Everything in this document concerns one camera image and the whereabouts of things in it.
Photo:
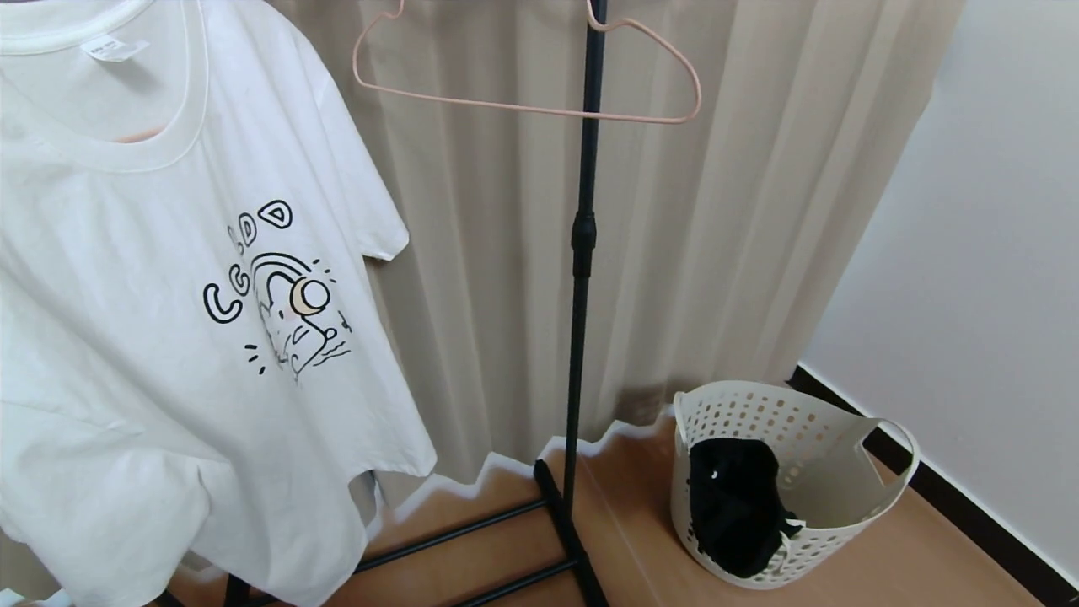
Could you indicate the white printed t-shirt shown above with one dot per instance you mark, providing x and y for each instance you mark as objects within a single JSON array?
[{"x": 169, "y": 379}]

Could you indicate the pink clothes hanger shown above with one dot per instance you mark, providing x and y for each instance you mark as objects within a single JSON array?
[
  {"x": 139, "y": 135},
  {"x": 523, "y": 108}
]

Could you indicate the black clothes rack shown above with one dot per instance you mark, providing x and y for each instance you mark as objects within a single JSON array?
[{"x": 583, "y": 244}]

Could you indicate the white laundry basket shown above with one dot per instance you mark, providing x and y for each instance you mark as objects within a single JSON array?
[{"x": 843, "y": 489}]

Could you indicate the beige curtain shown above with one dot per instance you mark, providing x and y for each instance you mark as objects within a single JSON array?
[{"x": 716, "y": 211}]

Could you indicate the black garment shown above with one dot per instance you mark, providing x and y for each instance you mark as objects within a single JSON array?
[{"x": 733, "y": 506}]

